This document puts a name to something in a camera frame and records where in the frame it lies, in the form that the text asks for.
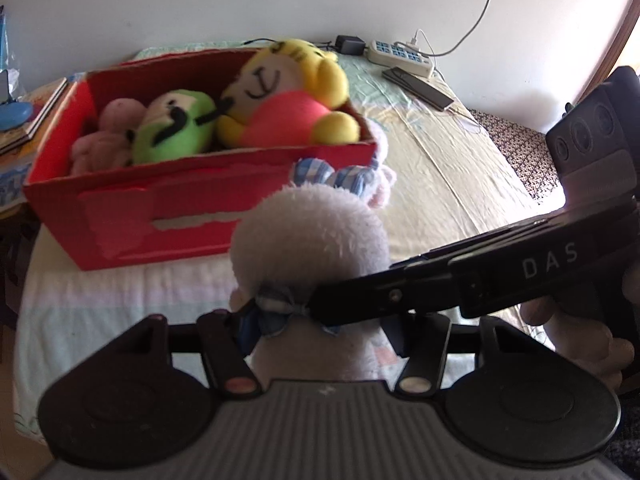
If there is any stack of books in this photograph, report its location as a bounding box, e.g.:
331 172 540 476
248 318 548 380
0 76 71 157

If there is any yellow and pink plush toy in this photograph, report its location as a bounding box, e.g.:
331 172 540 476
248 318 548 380
215 37 361 150

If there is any white charging cable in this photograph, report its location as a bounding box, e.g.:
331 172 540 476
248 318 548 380
410 0 504 59

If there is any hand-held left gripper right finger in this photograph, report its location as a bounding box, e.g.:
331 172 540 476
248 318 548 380
381 312 532 397

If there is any pink bunny plush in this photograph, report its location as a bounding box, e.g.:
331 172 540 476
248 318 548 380
290 120 399 211

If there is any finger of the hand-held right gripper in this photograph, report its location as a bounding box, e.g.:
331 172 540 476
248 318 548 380
307 254 472 330

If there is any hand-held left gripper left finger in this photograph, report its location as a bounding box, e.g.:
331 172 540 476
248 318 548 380
100 309 264 401

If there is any mauve teddy bear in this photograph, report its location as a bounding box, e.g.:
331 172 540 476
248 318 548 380
70 99 149 177

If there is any black power adapter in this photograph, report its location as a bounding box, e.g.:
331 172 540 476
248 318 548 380
335 34 369 56

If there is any person's right hand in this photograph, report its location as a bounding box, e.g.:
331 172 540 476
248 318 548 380
519 296 637 392

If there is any red cardboard box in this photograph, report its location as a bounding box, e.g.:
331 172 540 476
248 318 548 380
22 47 379 272

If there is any white power strip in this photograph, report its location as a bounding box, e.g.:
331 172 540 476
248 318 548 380
364 39 435 79

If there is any light pink plush blue bow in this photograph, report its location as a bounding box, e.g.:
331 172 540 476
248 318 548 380
227 182 402 382

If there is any black adapter cable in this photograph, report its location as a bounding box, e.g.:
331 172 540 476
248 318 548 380
240 36 339 50

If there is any brown patterned blanket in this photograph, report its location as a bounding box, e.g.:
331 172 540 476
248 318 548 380
469 109 569 206

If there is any wooden door frame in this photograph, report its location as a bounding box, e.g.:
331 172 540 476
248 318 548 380
575 5 640 107

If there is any black smartphone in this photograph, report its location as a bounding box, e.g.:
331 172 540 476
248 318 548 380
382 66 455 112

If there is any green plush toy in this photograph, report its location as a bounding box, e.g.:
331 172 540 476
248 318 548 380
131 89 236 165

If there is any blue round object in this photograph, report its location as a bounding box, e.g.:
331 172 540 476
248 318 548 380
0 101 32 133

